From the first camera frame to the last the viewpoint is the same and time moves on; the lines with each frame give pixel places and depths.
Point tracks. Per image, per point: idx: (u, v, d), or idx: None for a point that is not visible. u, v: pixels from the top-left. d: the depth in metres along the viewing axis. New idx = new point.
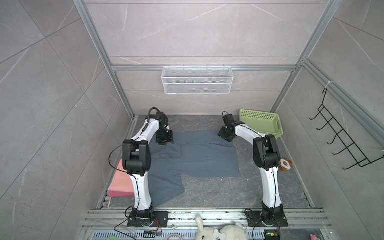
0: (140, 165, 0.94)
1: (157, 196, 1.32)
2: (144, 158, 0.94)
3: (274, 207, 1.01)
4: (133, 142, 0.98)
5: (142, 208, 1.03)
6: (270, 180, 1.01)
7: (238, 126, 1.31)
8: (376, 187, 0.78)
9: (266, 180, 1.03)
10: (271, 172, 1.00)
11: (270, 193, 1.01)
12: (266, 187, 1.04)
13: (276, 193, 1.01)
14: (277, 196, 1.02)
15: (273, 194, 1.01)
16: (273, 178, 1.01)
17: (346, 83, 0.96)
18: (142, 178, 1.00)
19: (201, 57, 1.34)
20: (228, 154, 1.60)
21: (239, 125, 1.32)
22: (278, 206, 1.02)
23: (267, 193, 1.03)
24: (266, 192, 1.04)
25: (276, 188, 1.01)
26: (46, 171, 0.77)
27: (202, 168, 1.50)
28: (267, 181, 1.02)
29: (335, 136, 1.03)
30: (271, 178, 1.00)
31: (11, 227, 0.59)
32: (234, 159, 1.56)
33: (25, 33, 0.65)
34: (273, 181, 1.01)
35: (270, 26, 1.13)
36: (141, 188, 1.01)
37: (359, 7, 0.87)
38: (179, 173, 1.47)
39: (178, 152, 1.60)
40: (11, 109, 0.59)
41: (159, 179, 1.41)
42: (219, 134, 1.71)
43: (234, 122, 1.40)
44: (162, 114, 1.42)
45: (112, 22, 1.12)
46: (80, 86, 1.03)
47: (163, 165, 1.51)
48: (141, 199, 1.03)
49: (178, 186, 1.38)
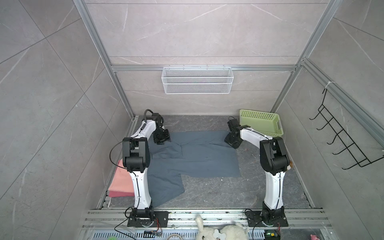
0: (140, 161, 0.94)
1: (157, 196, 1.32)
2: (144, 153, 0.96)
3: (275, 208, 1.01)
4: (133, 140, 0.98)
5: (141, 207, 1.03)
6: (275, 184, 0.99)
7: (243, 129, 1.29)
8: (376, 187, 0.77)
9: (271, 183, 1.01)
10: (277, 176, 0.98)
11: (273, 196, 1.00)
12: (269, 190, 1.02)
13: (279, 196, 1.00)
14: (279, 199, 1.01)
15: (276, 197, 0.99)
16: (279, 182, 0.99)
17: (346, 83, 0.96)
18: (142, 174, 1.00)
19: (201, 57, 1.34)
20: (228, 154, 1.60)
21: (244, 128, 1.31)
22: (279, 207, 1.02)
23: (270, 195, 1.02)
24: (269, 194, 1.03)
25: (280, 191, 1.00)
26: (46, 171, 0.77)
27: (202, 168, 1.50)
28: (271, 184, 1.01)
29: (335, 136, 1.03)
30: (277, 182, 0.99)
31: (11, 227, 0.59)
32: (234, 159, 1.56)
33: (25, 33, 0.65)
34: (277, 185, 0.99)
35: (270, 26, 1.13)
36: (141, 185, 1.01)
37: (360, 7, 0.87)
38: (179, 173, 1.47)
39: (178, 152, 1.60)
40: (11, 109, 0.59)
41: (159, 179, 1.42)
42: (225, 140, 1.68)
43: (240, 126, 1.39)
44: (157, 114, 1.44)
45: (112, 22, 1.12)
46: (80, 86, 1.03)
47: (163, 165, 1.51)
48: (141, 197, 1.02)
49: (178, 186, 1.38)
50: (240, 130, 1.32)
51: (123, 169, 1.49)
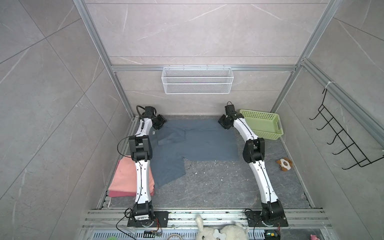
0: (146, 154, 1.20)
1: (160, 177, 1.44)
2: (148, 148, 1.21)
3: (270, 202, 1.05)
4: (137, 137, 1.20)
5: (142, 201, 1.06)
6: (260, 172, 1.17)
7: (237, 121, 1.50)
8: (376, 187, 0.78)
9: (255, 174, 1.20)
10: (258, 165, 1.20)
11: (263, 186, 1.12)
12: (259, 183, 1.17)
13: (269, 186, 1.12)
14: (271, 190, 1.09)
15: (265, 186, 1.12)
16: (262, 171, 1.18)
17: (346, 83, 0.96)
18: (146, 164, 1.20)
19: (201, 57, 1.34)
20: (228, 142, 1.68)
21: (238, 119, 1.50)
22: (274, 201, 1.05)
23: (261, 187, 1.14)
24: (261, 188, 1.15)
25: (268, 181, 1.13)
26: (46, 170, 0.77)
27: (204, 152, 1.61)
28: (258, 174, 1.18)
29: (335, 136, 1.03)
30: (260, 170, 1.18)
31: (11, 227, 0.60)
32: (234, 145, 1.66)
33: (25, 33, 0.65)
34: (263, 174, 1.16)
35: (270, 26, 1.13)
36: (144, 174, 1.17)
37: (359, 7, 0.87)
38: (182, 157, 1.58)
39: (182, 137, 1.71)
40: (11, 109, 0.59)
41: (163, 163, 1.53)
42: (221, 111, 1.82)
43: (235, 115, 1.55)
44: (149, 108, 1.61)
45: (112, 22, 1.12)
46: (80, 86, 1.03)
47: (167, 150, 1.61)
48: (142, 189, 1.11)
49: (180, 169, 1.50)
50: (234, 120, 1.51)
51: (123, 169, 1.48)
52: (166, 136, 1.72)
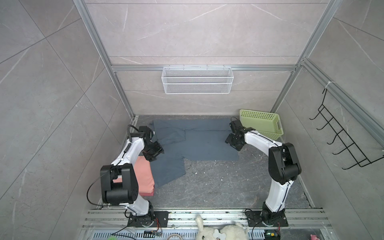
0: (125, 195, 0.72)
1: (160, 178, 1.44)
2: (130, 184, 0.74)
3: (276, 211, 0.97)
4: (114, 168, 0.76)
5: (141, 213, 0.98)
6: (282, 191, 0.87)
7: (248, 133, 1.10)
8: (376, 187, 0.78)
9: (277, 190, 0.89)
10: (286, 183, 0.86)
11: (276, 201, 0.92)
12: (273, 194, 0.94)
13: (283, 201, 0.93)
14: (283, 204, 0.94)
15: (279, 201, 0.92)
16: (286, 190, 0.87)
17: (347, 83, 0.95)
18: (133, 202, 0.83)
19: (201, 57, 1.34)
20: None
21: (250, 132, 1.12)
22: (280, 209, 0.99)
23: (273, 199, 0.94)
24: (272, 197, 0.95)
25: (285, 198, 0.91)
26: (46, 171, 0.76)
27: (204, 152, 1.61)
28: (278, 191, 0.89)
29: (335, 136, 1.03)
30: (284, 189, 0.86)
31: (11, 227, 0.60)
32: None
33: (25, 33, 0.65)
34: (284, 192, 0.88)
35: (270, 26, 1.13)
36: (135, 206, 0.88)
37: (359, 7, 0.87)
38: (182, 157, 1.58)
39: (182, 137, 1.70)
40: (11, 109, 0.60)
41: (163, 163, 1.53)
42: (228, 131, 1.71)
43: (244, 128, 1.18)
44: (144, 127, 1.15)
45: (112, 22, 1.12)
46: (80, 86, 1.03)
47: (167, 150, 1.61)
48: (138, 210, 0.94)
49: (180, 169, 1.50)
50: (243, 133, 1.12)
51: None
52: (166, 136, 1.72)
